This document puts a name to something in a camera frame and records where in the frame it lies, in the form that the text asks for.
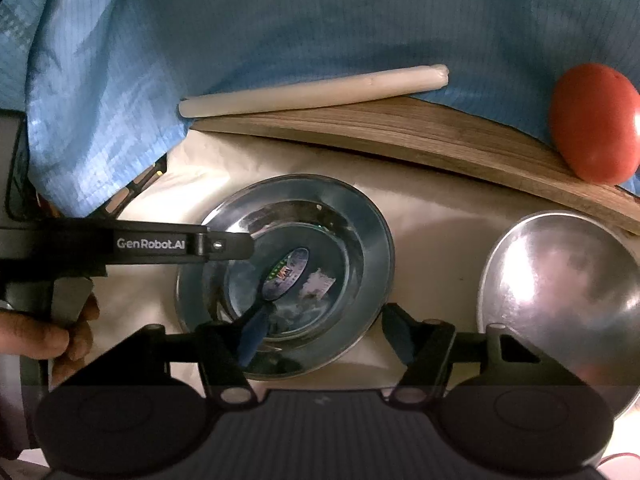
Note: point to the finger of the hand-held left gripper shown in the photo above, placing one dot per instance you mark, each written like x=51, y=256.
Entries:
x=227, y=246

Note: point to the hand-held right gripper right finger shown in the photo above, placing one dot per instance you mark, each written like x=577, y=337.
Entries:
x=400, y=335

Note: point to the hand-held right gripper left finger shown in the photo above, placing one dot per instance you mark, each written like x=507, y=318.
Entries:
x=252, y=335

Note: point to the wide-rimmed steel plate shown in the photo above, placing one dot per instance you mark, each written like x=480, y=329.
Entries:
x=350, y=230

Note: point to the steel bowl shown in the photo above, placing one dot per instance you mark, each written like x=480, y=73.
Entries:
x=550, y=285

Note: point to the person's left hand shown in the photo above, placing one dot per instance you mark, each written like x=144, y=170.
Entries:
x=40, y=340

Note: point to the white paper sheet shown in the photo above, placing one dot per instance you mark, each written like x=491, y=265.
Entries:
x=440, y=220

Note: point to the white rod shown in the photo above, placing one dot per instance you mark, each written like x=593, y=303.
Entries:
x=310, y=92

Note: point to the wooden board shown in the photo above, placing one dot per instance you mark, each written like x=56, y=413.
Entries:
x=450, y=145

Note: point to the blue cloth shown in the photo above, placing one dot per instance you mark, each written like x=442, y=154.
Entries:
x=250, y=20

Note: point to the red tomato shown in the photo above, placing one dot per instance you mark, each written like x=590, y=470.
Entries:
x=590, y=120

